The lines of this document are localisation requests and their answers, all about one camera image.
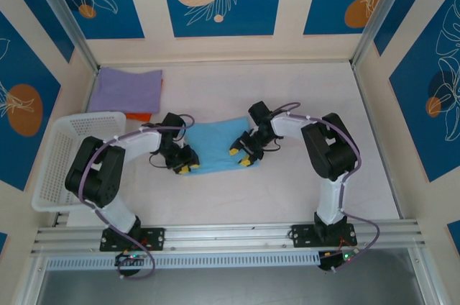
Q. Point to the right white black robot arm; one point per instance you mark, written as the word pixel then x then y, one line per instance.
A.
pixel 330 154

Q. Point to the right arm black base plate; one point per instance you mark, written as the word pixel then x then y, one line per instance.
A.
pixel 302 235

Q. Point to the aluminium frame post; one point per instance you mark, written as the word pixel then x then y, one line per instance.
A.
pixel 61 6
pixel 381 6

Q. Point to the orange folded t-shirt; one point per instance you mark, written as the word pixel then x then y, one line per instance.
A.
pixel 138 117

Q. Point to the light blue printed t-shirt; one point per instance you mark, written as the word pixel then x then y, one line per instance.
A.
pixel 215 143

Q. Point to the purple folded t-shirt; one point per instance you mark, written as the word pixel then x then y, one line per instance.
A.
pixel 125 91

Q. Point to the grey metal panel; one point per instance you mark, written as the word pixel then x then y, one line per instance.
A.
pixel 230 287

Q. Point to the aluminium mounting rail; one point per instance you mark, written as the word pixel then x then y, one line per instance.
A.
pixel 230 233

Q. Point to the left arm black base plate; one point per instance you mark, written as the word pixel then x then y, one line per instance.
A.
pixel 156 238

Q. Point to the white perforated plastic basket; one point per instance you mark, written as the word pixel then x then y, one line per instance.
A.
pixel 90 123

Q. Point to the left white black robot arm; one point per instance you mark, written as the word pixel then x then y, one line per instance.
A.
pixel 97 175

